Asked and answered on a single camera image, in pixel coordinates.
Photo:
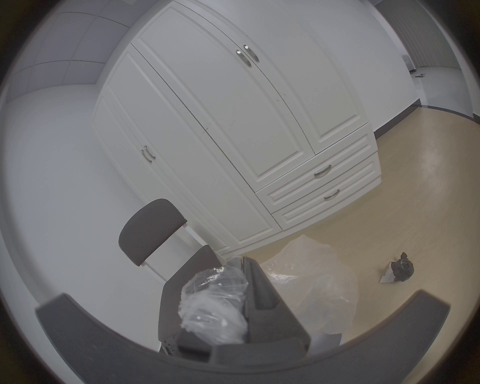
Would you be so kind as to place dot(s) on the white chair grey cushions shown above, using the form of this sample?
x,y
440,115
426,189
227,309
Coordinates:
x,y
150,232

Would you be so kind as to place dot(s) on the crumpled black plastic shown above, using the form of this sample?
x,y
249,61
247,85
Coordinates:
x,y
403,268

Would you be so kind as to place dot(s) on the clear plastic bag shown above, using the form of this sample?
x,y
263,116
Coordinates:
x,y
210,311

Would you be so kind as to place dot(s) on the white printed paper scrap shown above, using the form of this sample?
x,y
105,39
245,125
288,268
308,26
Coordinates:
x,y
386,275

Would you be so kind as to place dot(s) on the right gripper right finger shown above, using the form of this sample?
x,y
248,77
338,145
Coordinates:
x,y
270,326

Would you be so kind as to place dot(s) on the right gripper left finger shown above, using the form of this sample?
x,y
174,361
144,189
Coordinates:
x,y
172,339

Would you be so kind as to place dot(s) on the white wardrobe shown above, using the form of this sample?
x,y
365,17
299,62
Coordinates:
x,y
225,131

